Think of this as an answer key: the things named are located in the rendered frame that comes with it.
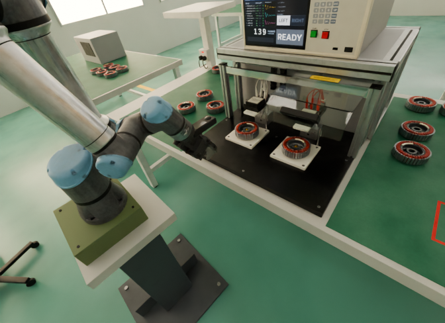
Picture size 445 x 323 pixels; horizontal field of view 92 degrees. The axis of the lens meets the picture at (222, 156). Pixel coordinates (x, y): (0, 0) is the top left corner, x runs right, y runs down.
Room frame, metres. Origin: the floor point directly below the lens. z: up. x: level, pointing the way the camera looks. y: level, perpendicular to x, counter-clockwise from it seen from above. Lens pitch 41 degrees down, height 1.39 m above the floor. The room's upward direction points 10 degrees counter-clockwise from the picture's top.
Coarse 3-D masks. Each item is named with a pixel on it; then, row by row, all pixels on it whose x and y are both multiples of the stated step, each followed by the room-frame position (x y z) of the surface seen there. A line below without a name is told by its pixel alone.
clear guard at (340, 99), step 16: (288, 80) 0.71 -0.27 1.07; (304, 80) 0.68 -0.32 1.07; (320, 80) 0.66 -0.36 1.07; (352, 80) 0.62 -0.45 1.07; (368, 80) 0.61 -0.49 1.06; (272, 96) 0.62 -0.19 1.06; (288, 96) 0.59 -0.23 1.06; (304, 96) 0.58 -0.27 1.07; (320, 96) 0.56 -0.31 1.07; (336, 96) 0.55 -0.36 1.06; (352, 96) 0.53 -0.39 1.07; (272, 112) 0.58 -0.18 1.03; (320, 112) 0.50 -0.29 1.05; (336, 112) 0.48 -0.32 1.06; (352, 112) 0.46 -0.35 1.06; (304, 128) 0.49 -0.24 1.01; (320, 128) 0.47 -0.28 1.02; (336, 128) 0.44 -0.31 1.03
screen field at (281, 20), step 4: (280, 16) 0.86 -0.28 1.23; (284, 16) 0.85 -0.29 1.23; (288, 16) 0.84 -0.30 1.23; (292, 16) 0.83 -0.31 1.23; (296, 16) 0.81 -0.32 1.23; (300, 16) 0.80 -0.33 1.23; (304, 16) 0.80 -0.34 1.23; (280, 20) 0.86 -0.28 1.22; (284, 20) 0.85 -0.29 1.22; (288, 20) 0.84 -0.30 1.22; (292, 20) 0.82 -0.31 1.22; (296, 20) 0.81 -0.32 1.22; (300, 20) 0.80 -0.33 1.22; (304, 20) 0.79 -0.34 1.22; (280, 24) 0.86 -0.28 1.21; (284, 24) 0.85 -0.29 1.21; (288, 24) 0.83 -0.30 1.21; (292, 24) 0.82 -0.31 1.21; (296, 24) 0.81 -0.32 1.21; (300, 24) 0.80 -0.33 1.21; (304, 24) 0.79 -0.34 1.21
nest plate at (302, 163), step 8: (288, 136) 0.75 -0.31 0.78; (280, 144) 0.71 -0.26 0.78; (312, 144) 0.67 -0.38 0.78; (272, 152) 0.67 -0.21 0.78; (280, 152) 0.66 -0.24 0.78; (312, 152) 0.62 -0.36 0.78; (280, 160) 0.62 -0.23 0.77; (288, 160) 0.60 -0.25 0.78; (296, 160) 0.60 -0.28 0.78; (304, 160) 0.59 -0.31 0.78; (304, 168) 0.55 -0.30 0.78
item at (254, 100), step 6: (258, 96) 0.95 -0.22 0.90; (246, 102) 0.88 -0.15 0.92; (252, 102) 0.86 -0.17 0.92; (258, 102) 0.85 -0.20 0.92; (264, 102) 0.87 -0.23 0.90; (246, 108) 0.88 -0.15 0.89; (252, 108) 0.85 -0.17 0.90; (258, 108) 0.84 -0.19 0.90; (264, 108) 0.92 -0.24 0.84; (246, 114) 0.85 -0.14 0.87; (252, 114) 0.83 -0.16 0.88
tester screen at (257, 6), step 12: (252, 0) 0.94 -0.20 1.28; (264, 0) 0.90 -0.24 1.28; (276, 0) 0.87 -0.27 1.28; (288, 0) 0.84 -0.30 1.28; (300, 0) 0.81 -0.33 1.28; (252, 12) 0.94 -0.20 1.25; (264, 12) 0.90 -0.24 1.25; (276, 12) 0.87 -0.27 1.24; (288, 12) 0.84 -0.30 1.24; (300, 12) 0.81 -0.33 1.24; (252, 24) 0.94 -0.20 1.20; (264, 24) 0.90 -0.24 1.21; (276, 24) 0.87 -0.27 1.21; (252, 36) 0.94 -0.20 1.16; (264, 36) 0.90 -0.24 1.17
